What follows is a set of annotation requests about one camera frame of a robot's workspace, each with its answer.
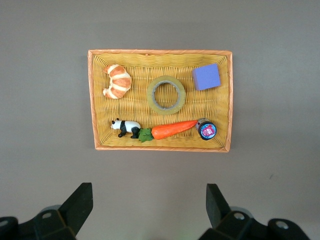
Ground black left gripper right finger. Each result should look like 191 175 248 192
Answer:
198 183 311 240

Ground yellow wicker basket orange rim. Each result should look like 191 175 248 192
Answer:
87 49 234 153

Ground toy croissant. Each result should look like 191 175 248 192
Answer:
102 64 133 100

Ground small jar colourful lid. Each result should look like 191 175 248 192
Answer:
195 117 218 141

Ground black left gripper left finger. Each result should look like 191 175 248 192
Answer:
0 182 94 240

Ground black white panda figurine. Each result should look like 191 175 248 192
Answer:
110 118 142 139

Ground orange toy carrot green leaves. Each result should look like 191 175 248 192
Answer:
137 119 199 144

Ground yellow banana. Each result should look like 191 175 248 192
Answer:
146 75 187 116

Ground purple foam cube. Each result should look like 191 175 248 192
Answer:
191 63 222 91

